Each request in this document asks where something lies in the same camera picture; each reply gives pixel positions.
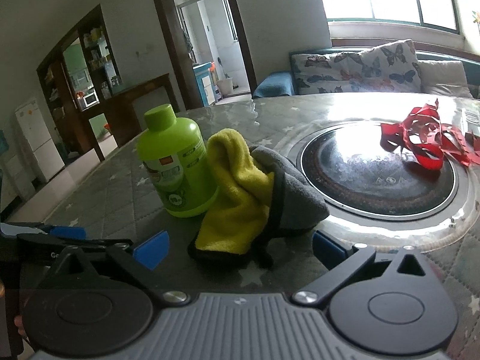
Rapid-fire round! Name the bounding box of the green plastic detergent bottle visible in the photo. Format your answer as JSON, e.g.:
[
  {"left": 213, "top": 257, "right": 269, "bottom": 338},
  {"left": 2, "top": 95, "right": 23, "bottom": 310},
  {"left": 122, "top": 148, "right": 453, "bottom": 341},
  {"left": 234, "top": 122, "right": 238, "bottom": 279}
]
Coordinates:
[{"left": 137, "top": 104, "right": 217, "bottom": 218}]

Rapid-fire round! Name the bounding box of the yellow and grey microfibre cloth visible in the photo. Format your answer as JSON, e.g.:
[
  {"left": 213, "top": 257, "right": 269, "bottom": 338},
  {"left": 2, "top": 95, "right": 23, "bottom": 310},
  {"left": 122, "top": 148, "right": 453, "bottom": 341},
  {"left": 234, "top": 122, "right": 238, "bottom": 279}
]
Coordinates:
[{"left": 188, "top": 128, "right": 329, "bottom": 275}]

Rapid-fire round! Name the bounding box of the grey quilted star table cover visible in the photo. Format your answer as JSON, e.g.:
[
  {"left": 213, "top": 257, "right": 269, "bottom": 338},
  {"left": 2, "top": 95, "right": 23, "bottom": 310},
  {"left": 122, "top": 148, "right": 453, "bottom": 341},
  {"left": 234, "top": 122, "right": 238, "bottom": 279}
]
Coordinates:
[{"left": 51, "top": 92, "right": 479, "bottom": 359}]

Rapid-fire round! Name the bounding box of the round induction cooktop in table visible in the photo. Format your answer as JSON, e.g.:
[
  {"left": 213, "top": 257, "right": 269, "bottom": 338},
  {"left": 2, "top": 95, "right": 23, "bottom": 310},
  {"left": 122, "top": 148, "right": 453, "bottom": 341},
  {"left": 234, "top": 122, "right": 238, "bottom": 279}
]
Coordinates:
[{"left": 276, "top": 120, "right": 479, "bottom": 252}]

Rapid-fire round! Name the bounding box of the white refrigerator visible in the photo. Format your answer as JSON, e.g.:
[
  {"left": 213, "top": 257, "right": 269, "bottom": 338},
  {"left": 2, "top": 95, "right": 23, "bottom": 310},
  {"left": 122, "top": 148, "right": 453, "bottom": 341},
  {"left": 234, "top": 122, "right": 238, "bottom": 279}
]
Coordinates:
[{"left": 15, "top": 97, "right": 65, "bottom": 183}]

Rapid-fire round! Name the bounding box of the dark wooden side table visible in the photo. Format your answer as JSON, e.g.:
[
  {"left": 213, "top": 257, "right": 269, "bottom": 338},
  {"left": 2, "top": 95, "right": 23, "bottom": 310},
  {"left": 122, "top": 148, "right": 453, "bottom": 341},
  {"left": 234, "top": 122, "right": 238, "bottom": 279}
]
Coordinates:
[{"left": 103, "top": 74, "right": 180, "bottom": 146}]

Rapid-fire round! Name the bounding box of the white microwave oven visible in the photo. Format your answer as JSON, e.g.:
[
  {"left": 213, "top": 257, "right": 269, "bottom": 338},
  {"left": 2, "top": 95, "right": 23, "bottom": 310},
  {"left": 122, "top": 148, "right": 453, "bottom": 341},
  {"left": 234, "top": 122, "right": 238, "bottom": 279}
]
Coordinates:
[{"left": 83, "top": 91, "right": 99, "bottom": 108}]

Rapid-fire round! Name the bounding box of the dark wooden shelf unit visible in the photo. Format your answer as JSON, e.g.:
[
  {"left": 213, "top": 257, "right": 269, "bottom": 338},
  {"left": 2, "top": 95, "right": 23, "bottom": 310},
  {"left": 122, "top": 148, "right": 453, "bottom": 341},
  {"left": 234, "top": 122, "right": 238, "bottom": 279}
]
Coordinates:
[{"left": 37, "top": 6, "right": 120, "bottom": 161}]

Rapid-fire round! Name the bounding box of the red cut paper decoration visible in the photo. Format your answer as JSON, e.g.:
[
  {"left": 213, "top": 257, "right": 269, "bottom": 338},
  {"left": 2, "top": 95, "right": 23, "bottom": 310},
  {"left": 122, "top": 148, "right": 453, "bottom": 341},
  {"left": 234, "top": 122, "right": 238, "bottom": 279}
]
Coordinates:
[{"left": 380, "top": 102, "right": 479, "bottom": 171}]

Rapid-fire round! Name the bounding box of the blue white storage cabinet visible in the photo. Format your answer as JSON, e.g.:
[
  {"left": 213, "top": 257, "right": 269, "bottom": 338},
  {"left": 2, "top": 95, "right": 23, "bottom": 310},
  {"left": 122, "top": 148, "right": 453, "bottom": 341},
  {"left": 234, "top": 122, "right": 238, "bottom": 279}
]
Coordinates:
[{"left": 193, "top": 62, "right": 216, "bottom": 107}]

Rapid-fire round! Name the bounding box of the white plastic bucket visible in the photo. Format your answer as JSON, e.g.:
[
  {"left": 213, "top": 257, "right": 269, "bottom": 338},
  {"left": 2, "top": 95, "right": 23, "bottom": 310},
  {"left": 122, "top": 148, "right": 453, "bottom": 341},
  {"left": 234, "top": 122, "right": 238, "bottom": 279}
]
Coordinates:
[{"left": 216, "top": 77, "right": 233, "bottom": 97}]

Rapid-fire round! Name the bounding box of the beige cushion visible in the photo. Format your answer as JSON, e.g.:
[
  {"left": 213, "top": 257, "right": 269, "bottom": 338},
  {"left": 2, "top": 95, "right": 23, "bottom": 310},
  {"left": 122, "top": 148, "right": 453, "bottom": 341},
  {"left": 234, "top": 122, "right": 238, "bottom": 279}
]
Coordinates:
[{"left": 419, "top": 60, "right": 473, "bottom": 98}]

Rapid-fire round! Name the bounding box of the butterfly print cushion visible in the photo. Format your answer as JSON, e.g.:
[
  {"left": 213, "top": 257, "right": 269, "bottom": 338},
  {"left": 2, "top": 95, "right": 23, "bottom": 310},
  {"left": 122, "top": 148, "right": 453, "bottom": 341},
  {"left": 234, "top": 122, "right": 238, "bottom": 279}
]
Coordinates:
[{"left": 290, "top": 40, "right": 422, "bottom": 95}]

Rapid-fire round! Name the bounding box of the blue cushion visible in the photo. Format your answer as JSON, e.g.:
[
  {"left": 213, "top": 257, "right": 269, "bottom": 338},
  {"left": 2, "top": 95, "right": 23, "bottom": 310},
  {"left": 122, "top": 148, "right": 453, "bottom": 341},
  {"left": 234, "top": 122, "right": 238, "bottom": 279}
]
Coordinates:
[{"left": 252, "top": 72, "right": 295, "bottom": 98}]

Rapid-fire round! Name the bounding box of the teal sofa bench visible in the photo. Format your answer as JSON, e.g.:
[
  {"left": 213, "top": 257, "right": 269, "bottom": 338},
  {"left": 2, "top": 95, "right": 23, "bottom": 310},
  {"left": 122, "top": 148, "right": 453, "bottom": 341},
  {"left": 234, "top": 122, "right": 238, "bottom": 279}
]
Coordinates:
[{"left": 289, "top": 40, "right": 479, "bottom": 98}]

